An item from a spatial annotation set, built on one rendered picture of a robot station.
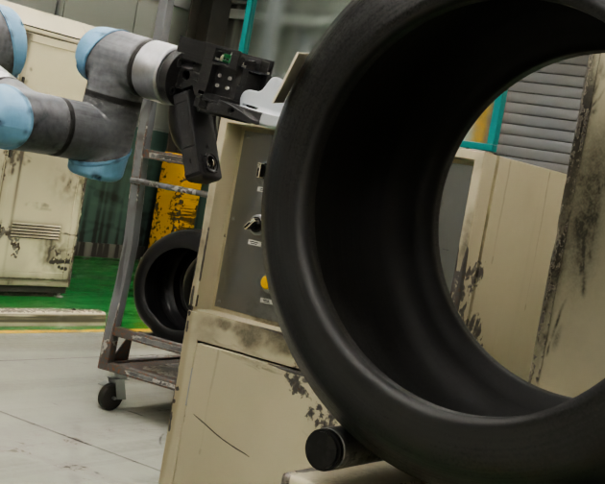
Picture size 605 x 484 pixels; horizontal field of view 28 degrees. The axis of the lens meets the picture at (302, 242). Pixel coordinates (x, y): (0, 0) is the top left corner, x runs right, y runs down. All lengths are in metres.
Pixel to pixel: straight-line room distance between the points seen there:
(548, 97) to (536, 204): 9.13
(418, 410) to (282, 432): 0.99
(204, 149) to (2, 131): 0.24
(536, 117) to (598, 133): 9.78
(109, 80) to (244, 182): 0.75
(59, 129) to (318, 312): 0.46
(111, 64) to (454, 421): 0.67
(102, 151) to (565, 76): 9.84
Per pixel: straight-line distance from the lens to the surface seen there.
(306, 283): 1.24
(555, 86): 11.29
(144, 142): 5.36
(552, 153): 11.20
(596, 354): 1.52
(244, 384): 2.19
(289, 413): 2.13
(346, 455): 1.27
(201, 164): 1.46
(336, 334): 1.22
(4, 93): 1.49
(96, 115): 1.55
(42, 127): 1.50
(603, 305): 1.52
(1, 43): 1.88
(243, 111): 1.41
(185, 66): 1.51
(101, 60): 1.57
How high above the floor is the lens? 1.17
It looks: 3 degrees down
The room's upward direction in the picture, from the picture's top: 10 degrees clockwise
